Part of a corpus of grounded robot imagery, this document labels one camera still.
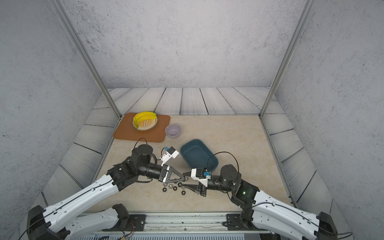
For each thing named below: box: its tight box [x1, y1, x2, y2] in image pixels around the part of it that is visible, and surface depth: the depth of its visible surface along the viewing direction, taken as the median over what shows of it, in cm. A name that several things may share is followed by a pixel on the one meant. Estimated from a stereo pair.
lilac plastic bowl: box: [165, 123, 182, 139], surface depth 109 cm
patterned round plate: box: [132, 115, 158, 131], surface depth 117 cm
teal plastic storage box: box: [180, 139, 219, 172], surface depth 99 cm
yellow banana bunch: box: [133, 111, 157, 129], surface depth 117 cm
